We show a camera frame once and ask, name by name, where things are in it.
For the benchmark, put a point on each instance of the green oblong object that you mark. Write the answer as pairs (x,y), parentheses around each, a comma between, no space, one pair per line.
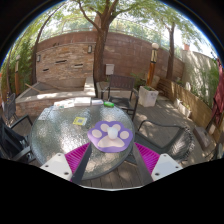
(108,104)

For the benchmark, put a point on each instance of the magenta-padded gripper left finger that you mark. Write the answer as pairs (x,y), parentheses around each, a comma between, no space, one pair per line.
(60,165)

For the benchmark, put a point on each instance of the wooden lamp post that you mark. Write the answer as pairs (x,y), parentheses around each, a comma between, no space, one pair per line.
(17,78)
(152,66)

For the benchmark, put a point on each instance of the dark slatted patio chair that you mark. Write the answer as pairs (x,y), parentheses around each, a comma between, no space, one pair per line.
(121,81)

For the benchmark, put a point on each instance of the large white book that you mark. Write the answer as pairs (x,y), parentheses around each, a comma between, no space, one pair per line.
(82,101)

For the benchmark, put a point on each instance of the thin curved tree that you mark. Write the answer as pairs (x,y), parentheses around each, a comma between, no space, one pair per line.
(34,60)

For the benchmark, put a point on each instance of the concrete umbrella base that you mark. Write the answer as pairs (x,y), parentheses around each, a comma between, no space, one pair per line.
(202,136)

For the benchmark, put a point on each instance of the wall lantern lamp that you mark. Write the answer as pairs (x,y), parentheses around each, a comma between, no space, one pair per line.
(38,58)
(89,49)

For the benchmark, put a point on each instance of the slim tree by fence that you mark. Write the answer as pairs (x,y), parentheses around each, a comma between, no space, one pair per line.
(171,53)

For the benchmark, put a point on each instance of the wooden stick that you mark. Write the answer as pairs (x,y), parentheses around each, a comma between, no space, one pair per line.
(33,88)

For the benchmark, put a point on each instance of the small white planter boxes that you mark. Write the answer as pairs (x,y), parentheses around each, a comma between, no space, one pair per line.
(183,108)

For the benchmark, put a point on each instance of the yellow square card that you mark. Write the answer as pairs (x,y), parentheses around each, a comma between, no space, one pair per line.
(80,121)

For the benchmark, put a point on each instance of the thick forked tree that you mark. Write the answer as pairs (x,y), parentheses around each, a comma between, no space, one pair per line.
(100,50)

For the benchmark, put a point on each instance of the red folded umbrella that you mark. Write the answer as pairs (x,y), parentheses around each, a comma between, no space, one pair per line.
(219,96)

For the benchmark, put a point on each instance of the black mesh armchair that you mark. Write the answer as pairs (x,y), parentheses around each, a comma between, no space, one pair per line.
(181,145)

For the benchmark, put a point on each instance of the black mesh chair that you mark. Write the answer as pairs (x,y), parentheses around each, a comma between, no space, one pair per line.
(10,106)

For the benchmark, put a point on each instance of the purple paw-shaped mouse pad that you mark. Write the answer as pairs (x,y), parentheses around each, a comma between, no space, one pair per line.
(100,141)

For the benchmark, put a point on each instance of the printed white paper sheet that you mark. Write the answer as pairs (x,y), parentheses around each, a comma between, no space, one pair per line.
(64,104)

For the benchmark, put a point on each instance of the white sign with black letters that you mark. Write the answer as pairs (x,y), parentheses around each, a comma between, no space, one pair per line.
(46,113)

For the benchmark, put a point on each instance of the large white planter box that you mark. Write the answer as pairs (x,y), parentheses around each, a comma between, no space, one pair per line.
(148,97)

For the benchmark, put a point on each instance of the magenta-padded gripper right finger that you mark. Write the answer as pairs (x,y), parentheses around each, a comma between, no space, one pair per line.
(163,165)

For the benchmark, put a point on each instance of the grey wall utility box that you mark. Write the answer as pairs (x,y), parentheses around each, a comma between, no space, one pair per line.
(109,69)

